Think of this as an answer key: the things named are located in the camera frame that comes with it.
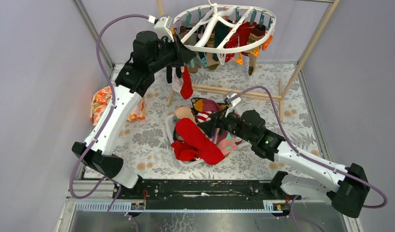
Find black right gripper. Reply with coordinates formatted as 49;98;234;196
197;105;255;144

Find white sock black stripes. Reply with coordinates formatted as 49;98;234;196
172;66;184;93

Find large red sock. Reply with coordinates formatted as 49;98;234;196
175;118;225;165

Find red white sock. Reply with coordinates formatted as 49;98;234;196
180;65;193;99

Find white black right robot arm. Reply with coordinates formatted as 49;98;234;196
198;110;370;218

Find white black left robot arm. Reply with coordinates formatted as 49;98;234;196
72;31;195;199

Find white oval clip hanger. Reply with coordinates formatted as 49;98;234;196
169;1;277;57

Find white laundry basket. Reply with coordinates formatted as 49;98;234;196
165;98;244;166

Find small red crumpled sock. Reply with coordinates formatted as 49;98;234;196
171;140;200;161

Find dark teal hanging sock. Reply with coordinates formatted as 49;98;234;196
214;21;230;48

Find red patterned hanging sock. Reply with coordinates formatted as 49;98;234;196
225;31;239;62

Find olive striped hanging sock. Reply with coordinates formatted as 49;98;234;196
247;24;266;76

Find floral orange fabric bag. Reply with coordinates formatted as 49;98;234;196
90;86;146;126

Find orange clothespin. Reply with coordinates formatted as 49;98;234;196
262;35;273;51

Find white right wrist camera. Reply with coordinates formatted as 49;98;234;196
223;91;241;116

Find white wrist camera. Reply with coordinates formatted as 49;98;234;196
223;91;241;116
148;14;174;42

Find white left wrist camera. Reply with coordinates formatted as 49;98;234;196
148;14;174;42

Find wooden hanger stand frame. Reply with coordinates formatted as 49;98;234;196
171;0;339;120

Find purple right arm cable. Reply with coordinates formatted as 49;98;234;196
231;85;388;209

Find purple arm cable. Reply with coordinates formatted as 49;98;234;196
231;85;388;209
69;14;156;200

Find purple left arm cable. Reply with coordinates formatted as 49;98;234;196
69;14;156;200

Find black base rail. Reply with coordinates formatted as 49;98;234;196
112;179;293;210

